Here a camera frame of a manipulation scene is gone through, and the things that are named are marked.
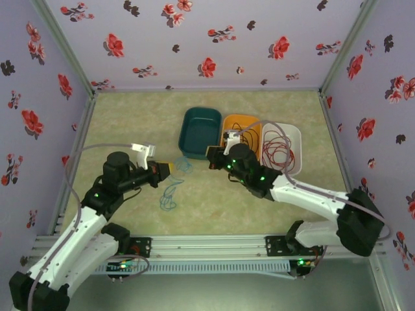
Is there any thin black cable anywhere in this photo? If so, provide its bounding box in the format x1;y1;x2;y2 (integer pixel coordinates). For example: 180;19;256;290
230;122;260;153
231;122;260;154

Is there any thin blue cable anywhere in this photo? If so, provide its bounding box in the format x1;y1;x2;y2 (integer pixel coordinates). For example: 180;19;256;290
160;156;195;212

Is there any thin red cable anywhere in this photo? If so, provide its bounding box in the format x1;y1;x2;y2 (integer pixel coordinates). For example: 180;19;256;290
262;130;296;172
261;129;296;172

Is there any teal plastic bin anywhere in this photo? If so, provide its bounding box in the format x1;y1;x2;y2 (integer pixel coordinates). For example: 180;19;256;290
177;107;224;161

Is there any orange plastic bin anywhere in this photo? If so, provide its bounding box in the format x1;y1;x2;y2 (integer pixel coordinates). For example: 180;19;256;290
220;113;263;162

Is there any white plastic bin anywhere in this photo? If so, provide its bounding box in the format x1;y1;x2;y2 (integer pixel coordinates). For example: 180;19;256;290
261;121;303;178

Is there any aluminium corner beam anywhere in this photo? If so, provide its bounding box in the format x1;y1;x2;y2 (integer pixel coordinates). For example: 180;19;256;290
369;248;401;311

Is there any grey right arm cable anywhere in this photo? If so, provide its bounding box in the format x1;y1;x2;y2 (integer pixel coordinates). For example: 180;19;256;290
236;121;392;279

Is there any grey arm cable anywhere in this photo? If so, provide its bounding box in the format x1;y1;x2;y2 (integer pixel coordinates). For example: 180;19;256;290
236;121;392;279
27;143;134;311

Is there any grey left arm cable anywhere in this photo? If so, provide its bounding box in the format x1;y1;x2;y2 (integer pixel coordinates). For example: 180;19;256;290
27;143;134;311

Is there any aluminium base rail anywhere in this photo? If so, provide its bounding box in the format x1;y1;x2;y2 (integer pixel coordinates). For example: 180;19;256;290
32;233;386;260

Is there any white slotted cable duct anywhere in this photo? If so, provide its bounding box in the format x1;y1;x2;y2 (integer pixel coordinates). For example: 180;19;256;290
92;260;291;276

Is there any aluminium frame post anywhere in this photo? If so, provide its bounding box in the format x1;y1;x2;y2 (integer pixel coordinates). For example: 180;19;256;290
319;0;380;95
30;0;98;97

